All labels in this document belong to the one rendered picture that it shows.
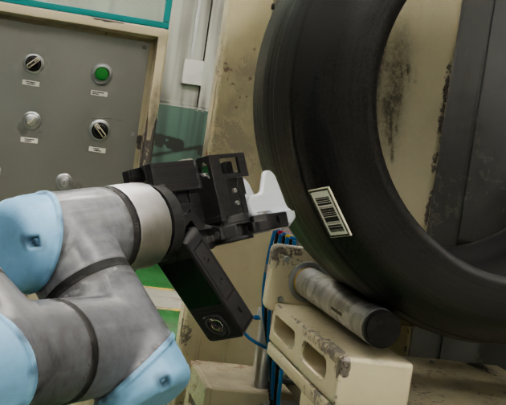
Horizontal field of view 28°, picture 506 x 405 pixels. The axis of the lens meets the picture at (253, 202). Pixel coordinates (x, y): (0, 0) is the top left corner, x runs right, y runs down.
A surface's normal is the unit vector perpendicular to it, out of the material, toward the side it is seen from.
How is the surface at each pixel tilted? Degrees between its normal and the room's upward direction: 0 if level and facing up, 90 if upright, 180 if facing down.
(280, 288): 90
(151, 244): 98
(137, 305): 38
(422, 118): 90
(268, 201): 70
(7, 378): 90
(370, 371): 90
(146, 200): 42
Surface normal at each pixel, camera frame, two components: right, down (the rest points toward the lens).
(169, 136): 0.19, 0.08
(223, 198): 0.76, -0.20
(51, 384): 0.80, 0.40
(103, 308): 0.48, -0.84
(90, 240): 0.38, -0.54
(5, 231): -0.62, 0.09
